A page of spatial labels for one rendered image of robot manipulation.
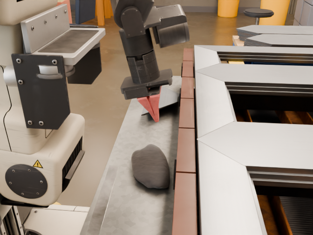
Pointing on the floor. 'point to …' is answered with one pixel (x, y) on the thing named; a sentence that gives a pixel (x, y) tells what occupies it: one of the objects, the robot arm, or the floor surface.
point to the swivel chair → (84, 11)
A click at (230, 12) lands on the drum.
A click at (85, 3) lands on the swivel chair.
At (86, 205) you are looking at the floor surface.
